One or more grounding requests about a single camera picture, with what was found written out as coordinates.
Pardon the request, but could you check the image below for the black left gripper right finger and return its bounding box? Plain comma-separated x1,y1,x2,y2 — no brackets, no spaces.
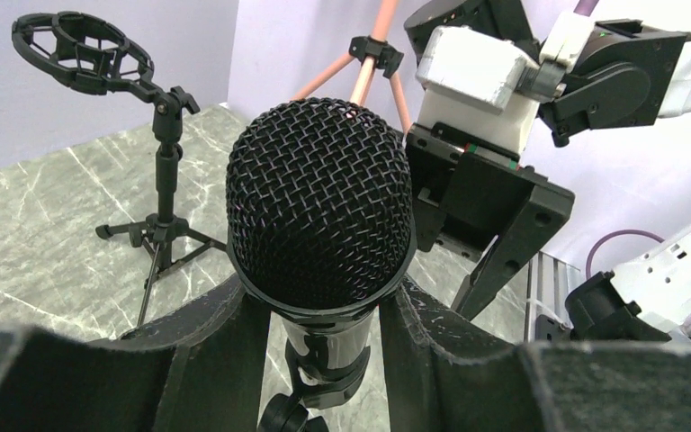
380,280,691,431

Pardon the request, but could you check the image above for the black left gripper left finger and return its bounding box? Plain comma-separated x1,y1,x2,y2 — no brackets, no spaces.
0,277,270,431

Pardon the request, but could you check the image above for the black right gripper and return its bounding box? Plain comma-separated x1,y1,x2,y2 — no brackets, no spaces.
406,124,575,320

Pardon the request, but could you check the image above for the black round-base stand ring clip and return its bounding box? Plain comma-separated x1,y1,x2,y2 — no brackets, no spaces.
256,342,371,432

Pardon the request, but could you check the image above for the black microphone orange end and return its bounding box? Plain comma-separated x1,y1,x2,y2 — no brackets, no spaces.
226,97,416,381

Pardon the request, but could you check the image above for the black tripod shock-mount stand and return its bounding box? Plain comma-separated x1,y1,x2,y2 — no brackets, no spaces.
11,10,228,328

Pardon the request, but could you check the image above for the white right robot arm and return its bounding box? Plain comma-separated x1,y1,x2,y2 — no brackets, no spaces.
405,1,691,343

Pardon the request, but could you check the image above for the pink music stand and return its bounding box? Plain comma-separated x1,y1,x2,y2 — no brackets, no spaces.
292,0,412,134

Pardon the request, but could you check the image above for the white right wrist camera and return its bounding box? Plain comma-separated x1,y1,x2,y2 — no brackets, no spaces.
416,26,539,156

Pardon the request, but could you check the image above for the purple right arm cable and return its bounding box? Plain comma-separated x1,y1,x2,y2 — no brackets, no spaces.
571,0,691,282

